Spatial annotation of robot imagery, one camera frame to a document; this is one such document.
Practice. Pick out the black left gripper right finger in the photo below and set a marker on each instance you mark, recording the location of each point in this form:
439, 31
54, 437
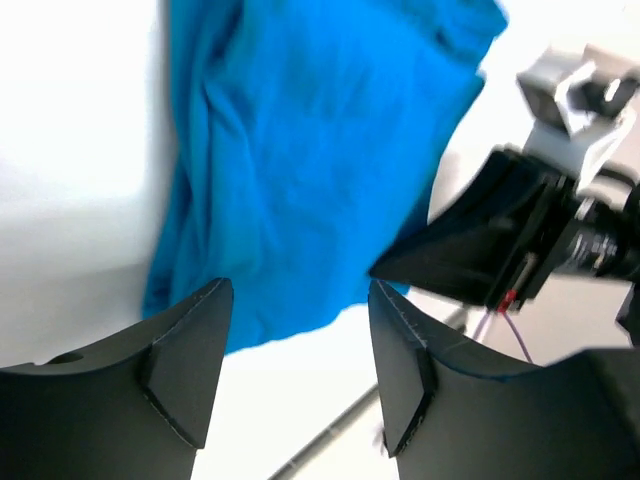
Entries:
456, 409

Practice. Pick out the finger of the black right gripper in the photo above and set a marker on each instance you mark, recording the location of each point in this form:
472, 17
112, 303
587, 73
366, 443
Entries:
476, 249

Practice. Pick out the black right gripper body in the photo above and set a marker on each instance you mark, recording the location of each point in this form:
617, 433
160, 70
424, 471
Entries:
583, 236

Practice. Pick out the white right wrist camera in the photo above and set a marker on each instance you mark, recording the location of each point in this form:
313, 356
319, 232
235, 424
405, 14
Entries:
581, 114

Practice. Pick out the blue t shirt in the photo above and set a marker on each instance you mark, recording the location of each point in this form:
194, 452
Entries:
309, 136

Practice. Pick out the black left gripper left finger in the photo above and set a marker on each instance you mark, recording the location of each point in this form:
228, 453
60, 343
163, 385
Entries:
135, 405

